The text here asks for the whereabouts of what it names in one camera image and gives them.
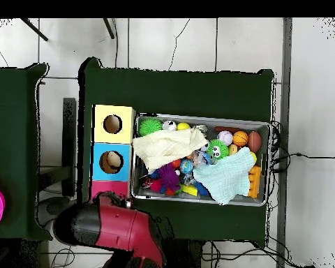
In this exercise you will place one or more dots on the yellow ball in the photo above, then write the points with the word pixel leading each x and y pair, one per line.
pixel 183 127

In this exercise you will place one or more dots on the purple spiky toy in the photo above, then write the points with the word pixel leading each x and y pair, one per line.
pixel 168 177

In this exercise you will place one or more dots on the black flat panel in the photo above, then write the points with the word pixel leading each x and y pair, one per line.
pixel 69 139

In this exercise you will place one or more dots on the plain green spiky ball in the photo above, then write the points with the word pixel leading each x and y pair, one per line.
pixel 151 127

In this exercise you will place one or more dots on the dark green side table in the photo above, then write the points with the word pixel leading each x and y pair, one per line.
pixel 22 139

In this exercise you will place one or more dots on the mint green cloth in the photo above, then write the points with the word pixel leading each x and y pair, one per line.
pixel 226 178

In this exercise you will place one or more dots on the black tripod leg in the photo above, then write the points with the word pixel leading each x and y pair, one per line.
pixel 109 28
pixel 33 29

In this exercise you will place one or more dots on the brown rubber ball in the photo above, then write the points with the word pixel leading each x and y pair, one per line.
pixel 254 141

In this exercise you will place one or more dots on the pale yellow cloth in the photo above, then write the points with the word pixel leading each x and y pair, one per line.
pixel 162 148

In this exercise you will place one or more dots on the orange basketball toy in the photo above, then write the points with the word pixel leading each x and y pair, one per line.
pixel 240 138

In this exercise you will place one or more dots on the green spiky ball with eyes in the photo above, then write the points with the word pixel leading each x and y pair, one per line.
pixel 218 149

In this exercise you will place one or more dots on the blue globe ball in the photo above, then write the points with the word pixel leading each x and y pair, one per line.
pixel 186 166

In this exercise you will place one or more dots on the wooden box three holes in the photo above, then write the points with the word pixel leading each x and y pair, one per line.
pixel 110 145

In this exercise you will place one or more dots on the white baseball toy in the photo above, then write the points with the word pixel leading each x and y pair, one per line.
pixel 225 138

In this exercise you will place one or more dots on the small silver can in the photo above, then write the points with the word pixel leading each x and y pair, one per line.
pixel 169 125

